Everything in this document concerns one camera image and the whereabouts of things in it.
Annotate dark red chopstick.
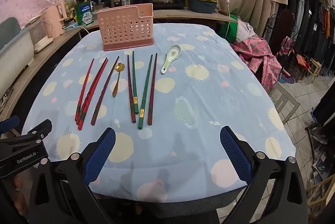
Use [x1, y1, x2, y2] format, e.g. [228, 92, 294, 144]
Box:
[147, 53, 158, 126]

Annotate wooden frame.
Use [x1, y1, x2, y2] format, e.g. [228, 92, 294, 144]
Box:
[305, 174, 335, 214]

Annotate light wooden counter board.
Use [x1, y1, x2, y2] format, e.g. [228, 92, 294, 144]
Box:
[79, 8, 238, 31]

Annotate white glass kettle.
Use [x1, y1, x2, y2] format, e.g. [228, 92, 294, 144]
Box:
[26, 15, 54, 54]

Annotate gold flower spoon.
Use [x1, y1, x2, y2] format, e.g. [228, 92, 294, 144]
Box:
[112, 62, 125, 97]

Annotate maroon chopstick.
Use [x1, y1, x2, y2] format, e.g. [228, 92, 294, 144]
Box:
[90, 56, 120, 126]

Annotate chopsticks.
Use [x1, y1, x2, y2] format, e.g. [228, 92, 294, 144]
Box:
[127, 54, 137, 124]

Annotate blue bowl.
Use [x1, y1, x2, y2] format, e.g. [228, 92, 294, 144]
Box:
[187, 0, 218, 14]

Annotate white ceramic floral spoon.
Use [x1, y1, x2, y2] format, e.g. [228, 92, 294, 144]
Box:
[161, 44, 182, 75]

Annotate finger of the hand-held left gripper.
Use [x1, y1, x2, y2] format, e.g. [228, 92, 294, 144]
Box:
[0, 116, 21, 133]
[22, 119, 53, 141]

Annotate pink pineapple print cloth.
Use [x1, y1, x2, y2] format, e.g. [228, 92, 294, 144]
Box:
[230, 36, 282, 88]

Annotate pink perforated utensil holder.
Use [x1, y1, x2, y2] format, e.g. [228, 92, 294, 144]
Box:
[97, 3, 155, 52]

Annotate blue printed tablecloth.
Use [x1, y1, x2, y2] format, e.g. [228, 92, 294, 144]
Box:
[21, 23, 296, 201]

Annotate grey wood side shelf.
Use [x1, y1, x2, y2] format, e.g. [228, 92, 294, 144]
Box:
[0, 26, 81, 120]

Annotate person's left hand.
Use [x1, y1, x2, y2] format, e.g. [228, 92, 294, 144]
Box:
[13, 175, 30, 218]

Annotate small wooden stool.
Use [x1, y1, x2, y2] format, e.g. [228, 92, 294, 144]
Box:
[309, 58, 322, 83]

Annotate pink electric kettle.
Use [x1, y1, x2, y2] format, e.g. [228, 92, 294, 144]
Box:
[43, 0, 68, 37]

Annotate grey plastic stool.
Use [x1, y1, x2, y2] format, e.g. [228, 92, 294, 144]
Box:
[269, 83, 300, 125]

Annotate white dish box blue lid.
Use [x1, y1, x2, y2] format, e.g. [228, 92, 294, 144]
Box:
[0, 17, 34, 95]

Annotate black induction cooktop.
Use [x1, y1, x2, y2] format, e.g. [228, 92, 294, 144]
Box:
[150, 1, 186, 10]

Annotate black metal chair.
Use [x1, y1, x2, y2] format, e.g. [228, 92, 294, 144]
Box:
[262, 8, 299, 83]

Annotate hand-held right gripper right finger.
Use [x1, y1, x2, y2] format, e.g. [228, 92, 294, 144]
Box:
[220, 126, 309, 224]

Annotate green chopstick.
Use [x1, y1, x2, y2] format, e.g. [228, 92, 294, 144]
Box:
[138, 54, 153, 130]
[131, 50, 139, 114]

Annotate row of hanging clothes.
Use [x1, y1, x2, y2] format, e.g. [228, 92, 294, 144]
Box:
[284, 0, 335, 78]

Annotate green tin can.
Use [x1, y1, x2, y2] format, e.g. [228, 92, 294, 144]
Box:
[76, 0, 95, 26]

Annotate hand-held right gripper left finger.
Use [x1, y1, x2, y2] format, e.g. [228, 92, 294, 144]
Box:
[27, 127, 117, 224]

